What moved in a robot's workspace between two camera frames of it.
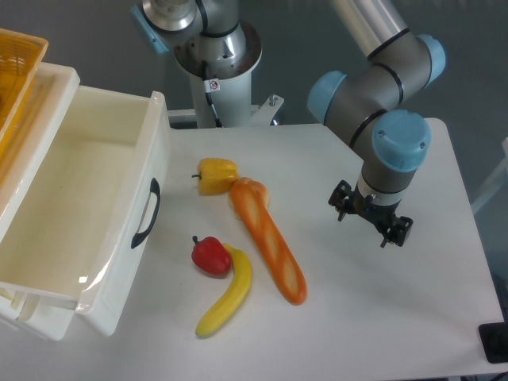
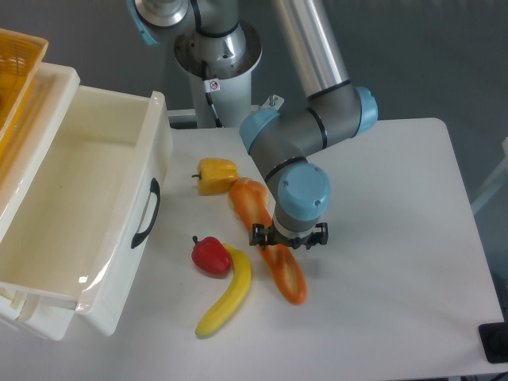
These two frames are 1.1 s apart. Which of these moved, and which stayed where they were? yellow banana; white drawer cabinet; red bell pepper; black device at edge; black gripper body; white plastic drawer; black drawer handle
Moved: black gripper body
Stayed: white drawer cabinet; black device at edge; yellow banana; red bell pepper; black drawer handle; white plastic drawer
